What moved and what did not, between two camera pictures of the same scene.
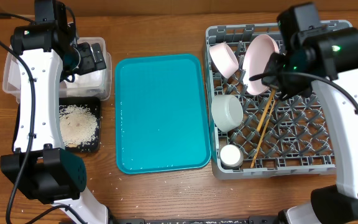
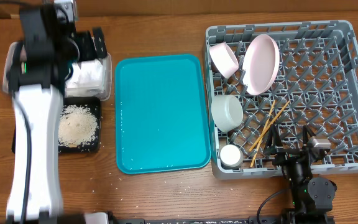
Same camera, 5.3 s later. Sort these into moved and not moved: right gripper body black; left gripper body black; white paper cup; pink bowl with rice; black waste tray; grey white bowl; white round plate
Moved: left gripper body black; right gripper body black
Not moved: grey white bowl; white round plate; white paper cup; black waste tray; pink bowl with rice
